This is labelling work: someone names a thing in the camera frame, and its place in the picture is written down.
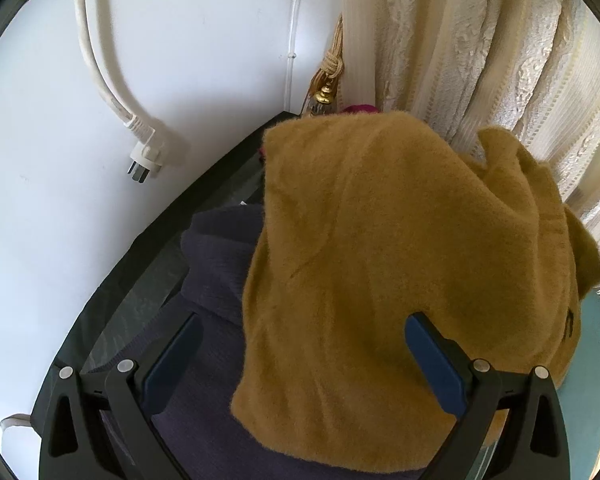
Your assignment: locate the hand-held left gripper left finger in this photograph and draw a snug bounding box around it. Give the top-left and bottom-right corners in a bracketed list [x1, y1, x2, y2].
[39, 311, 204, 480]

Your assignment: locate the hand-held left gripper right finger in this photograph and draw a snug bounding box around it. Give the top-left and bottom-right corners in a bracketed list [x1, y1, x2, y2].
[404, 311, 572, 480]

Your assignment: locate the mustard fuzzy sweater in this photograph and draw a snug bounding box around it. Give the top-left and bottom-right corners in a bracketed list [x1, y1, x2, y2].
[230, 110, 600, 468]

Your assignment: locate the black fabric basket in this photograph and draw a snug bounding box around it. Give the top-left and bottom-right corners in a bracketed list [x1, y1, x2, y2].
[30, 106, 306, 480]

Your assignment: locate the teal bed sheet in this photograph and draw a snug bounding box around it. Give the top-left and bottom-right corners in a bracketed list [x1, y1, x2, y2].
[472, 287, 600, 480]

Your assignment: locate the gold curtain tassel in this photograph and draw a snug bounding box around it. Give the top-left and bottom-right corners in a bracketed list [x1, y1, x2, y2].
[304, 15, 346, 118]

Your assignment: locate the cream patterned curtain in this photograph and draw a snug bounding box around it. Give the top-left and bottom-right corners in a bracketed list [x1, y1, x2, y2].
[340, 0, 600, 306]

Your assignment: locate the short white cable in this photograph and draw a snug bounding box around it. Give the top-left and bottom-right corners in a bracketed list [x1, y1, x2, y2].
[0, 412, 33, 431]

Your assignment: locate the white power cable with plug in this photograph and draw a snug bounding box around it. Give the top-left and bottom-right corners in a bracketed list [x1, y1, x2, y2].
[72, 0, 170, 184]

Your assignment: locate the thin white wall cable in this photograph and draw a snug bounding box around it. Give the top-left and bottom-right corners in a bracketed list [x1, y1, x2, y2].
[282, 0, 306, 111]

